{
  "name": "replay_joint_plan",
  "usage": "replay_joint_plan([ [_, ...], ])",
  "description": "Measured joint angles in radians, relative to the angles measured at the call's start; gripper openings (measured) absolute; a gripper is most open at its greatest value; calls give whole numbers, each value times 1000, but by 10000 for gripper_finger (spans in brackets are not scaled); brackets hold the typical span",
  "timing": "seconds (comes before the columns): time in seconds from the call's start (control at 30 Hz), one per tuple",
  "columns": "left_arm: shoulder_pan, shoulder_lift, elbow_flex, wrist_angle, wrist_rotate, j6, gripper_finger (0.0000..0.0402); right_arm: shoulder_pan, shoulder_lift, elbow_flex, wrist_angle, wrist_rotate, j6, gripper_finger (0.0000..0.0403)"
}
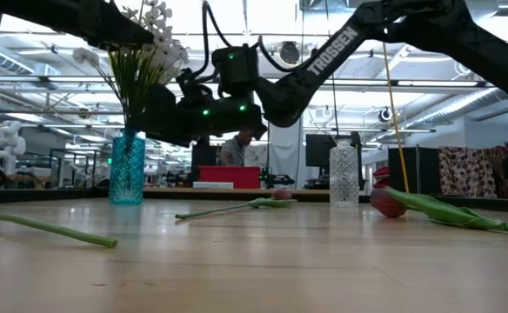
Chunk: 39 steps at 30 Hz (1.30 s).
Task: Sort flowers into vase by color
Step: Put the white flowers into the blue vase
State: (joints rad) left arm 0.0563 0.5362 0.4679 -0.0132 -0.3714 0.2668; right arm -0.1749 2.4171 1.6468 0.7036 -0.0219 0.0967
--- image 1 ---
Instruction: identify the white robot figure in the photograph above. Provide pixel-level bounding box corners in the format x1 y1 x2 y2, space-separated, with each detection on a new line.
0 120 27 176

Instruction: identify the yellow cable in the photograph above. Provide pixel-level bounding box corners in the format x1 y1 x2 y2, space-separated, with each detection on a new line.
381 41 411 195

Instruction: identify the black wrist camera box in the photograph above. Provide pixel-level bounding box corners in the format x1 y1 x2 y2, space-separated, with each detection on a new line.
211 43 261 96

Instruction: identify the patterned cloth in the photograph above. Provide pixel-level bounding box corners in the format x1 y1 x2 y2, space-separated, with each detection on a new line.
438 145 508 200

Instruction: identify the white flat box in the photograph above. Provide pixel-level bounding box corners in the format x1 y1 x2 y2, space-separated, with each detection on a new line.
192 181 235 190

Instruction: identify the white column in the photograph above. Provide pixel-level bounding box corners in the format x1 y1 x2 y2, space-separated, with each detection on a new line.
267 121 304 189

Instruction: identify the black monitor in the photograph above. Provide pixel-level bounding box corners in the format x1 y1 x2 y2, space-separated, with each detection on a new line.
190 143 221 169
304 133 338 169

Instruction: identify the black robot with green lights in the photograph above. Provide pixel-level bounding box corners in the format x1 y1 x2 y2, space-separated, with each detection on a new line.
259 168 297 190

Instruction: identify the black camera cable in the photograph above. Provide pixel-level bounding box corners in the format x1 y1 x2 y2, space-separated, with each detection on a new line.
200 0 234 82

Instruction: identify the red fabric item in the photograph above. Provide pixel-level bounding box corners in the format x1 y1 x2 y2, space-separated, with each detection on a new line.
371 165 391 190

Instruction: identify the red box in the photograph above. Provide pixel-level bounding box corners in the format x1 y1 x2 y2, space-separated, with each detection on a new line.
198 164 262 190

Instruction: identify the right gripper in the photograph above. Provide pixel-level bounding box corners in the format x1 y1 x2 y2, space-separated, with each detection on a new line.
139 69 270 149

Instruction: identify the clear glass vase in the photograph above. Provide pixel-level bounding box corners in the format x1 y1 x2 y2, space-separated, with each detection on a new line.
328 138 360 209

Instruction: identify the teal glass vase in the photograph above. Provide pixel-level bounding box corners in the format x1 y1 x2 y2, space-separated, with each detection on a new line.
107 129 147 207

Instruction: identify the black panel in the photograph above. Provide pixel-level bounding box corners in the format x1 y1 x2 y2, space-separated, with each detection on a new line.
387 147 440 195

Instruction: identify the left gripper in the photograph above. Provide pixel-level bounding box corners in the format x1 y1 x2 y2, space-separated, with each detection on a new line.
85 0 157 50

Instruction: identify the green stem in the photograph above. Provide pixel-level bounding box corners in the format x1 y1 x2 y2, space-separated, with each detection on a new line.
0 209 119 250

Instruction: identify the red artificial tulip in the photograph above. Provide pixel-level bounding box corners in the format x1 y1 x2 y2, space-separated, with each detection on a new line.
174 187 300 221
369 186 508 237

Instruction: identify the black ceiling cable reel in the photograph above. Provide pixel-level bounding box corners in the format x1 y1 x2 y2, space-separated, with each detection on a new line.
277 40 301 67
377 106 395 124

